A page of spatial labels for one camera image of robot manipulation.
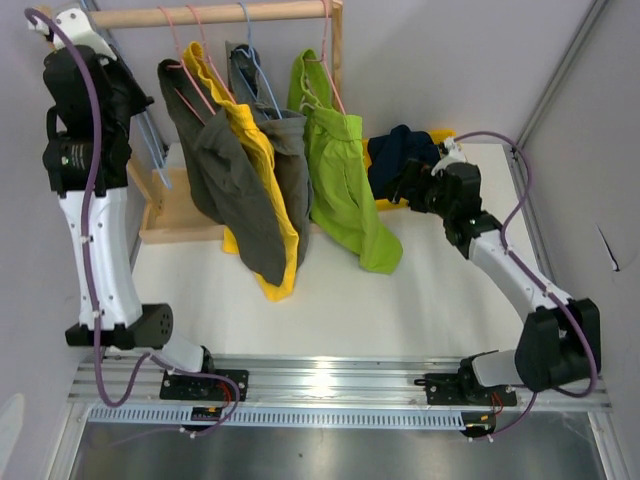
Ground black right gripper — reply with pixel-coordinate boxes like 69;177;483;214
381;160;455;221

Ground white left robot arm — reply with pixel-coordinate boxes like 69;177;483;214
43;45;217;400

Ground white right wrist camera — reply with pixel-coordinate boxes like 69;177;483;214
431;137;467;176

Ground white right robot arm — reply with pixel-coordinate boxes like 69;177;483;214
386;158;601;404

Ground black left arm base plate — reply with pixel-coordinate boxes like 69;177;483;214
159;369;250;402

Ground dark olive grey shorts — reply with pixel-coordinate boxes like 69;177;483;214
157;59;286;285

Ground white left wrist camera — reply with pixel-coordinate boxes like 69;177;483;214
27;4;117;61

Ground light grey shorts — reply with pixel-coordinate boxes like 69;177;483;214
225;41;313;265

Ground pink hanger of olive shorts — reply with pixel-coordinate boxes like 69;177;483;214
156;6;216;116

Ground blue hanger of grey shorts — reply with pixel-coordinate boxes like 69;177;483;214
238;2;283;119

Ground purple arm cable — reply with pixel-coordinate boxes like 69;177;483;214
24;12;246;444
449;130;601;444

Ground yellow shorts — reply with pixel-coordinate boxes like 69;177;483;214
182;42;299;302

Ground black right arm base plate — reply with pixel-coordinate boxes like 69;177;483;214
413;373;518;407

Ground slotted white cable duct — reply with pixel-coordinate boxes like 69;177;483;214
88;405;466;431

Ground pink hanger of yellow shorts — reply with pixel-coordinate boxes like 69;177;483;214
186;4;236;104

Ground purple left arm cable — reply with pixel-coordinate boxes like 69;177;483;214
24;12;246;444

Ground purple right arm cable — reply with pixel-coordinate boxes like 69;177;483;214
449;130;601;444

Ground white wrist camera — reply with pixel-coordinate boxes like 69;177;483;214
27;4;117;61
431;137;467;176

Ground aluminium mounting rail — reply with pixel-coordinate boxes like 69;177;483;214
67;353;612;413

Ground pink hanger of green shorts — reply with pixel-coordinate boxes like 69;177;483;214
314;0;346;115

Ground light blue wire hanger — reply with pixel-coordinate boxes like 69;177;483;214
98;27;173;189

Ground wooden clothes rack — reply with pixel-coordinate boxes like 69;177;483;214
24;0;346;246

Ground lime green shorts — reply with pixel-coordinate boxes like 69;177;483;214
287;49;403;274

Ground navy blue shorts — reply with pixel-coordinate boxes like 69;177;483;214
367;125;440;200

